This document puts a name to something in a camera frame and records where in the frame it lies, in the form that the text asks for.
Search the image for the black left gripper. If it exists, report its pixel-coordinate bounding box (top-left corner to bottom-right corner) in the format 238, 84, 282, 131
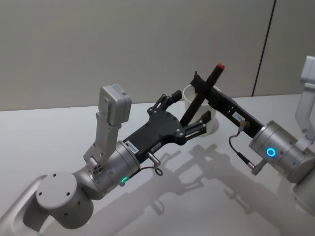
125, 90, 213, 163

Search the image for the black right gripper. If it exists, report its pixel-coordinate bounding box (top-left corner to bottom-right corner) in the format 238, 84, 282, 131
190, 71, 266, 139

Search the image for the black marker with red cap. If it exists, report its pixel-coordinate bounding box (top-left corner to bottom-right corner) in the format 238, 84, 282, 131
179, 63, 226, 126

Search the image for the white round cup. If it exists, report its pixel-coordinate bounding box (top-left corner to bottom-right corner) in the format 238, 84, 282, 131
182, 83, 220, 139

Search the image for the thin dark left gripper cable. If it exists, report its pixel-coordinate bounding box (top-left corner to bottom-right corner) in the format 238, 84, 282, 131
124, 151, 165, 184

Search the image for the thin grey right gripper cable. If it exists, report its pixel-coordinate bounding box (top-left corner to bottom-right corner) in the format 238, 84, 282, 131
228, 119, 266, 176

